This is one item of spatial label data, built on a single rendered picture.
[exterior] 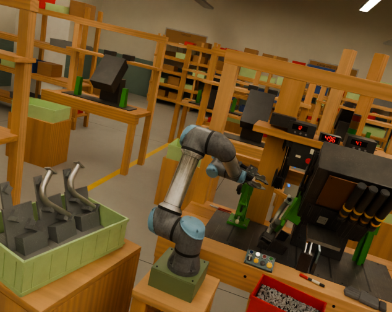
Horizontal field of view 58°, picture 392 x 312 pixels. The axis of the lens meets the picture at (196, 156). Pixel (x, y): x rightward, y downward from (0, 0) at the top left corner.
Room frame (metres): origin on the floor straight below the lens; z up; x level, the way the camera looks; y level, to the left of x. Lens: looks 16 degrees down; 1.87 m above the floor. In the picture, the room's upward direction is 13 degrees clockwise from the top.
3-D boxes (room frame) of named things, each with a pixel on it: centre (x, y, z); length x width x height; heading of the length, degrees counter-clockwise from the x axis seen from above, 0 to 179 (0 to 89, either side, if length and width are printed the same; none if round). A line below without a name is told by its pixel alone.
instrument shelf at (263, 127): (2.16, -0.77, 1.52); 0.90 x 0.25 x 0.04; 76
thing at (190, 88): (11.78, 0.53, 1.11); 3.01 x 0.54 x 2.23; 78
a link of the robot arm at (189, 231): (1.42, -0.05, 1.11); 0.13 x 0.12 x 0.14; 68
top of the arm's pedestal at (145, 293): (1.42, -0.06, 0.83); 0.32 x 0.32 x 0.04; 74
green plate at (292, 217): (1.87, -0.62, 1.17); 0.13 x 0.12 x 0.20; 76
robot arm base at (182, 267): (1.42, -0.06, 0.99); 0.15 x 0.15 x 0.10
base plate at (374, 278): (1.91, -0.70, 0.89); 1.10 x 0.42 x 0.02; 76
